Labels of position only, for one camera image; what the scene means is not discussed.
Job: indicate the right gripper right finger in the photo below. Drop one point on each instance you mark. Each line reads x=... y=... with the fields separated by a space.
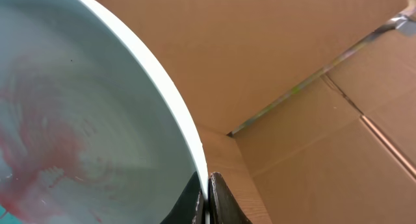
x=223 y=207

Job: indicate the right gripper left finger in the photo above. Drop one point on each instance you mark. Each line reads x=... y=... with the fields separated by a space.
x=189 y=207

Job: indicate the light blue plate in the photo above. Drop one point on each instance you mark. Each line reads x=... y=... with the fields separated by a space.
x=93 y=130

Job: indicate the brown cardboard box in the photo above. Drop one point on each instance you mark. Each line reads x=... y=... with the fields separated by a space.
x=292 y=101

